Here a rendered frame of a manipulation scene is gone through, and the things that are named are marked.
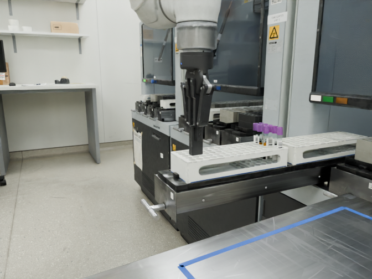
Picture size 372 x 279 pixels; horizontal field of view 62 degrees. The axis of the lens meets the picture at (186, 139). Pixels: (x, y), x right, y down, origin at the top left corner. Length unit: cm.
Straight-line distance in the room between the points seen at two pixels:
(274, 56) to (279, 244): 83
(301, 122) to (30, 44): 351
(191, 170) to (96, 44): 361
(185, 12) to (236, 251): 47
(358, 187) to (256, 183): 26
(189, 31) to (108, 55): 358
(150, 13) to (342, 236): 61
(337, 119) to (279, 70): 26
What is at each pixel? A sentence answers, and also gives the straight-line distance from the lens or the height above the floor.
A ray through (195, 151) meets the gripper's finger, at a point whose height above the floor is 87.
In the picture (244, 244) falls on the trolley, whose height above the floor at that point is 82.
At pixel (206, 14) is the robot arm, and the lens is 68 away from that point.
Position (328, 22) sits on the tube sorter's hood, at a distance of 103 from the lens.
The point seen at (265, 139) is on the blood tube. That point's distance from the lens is 84.
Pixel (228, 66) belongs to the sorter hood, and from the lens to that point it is 141.
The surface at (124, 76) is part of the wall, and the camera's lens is 426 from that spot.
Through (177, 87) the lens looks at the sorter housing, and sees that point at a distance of 194.
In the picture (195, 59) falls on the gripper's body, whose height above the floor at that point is 108.
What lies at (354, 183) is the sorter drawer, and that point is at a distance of 89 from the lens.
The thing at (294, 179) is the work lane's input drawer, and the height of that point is 78.
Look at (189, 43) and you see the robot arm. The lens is 67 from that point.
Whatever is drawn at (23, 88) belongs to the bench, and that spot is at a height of 88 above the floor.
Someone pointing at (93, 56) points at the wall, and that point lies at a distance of 419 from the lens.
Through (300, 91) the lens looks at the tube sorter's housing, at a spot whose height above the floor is 99.
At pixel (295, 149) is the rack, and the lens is 86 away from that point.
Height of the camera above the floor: 106
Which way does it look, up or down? 13 degrees down
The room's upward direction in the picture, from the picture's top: straight up
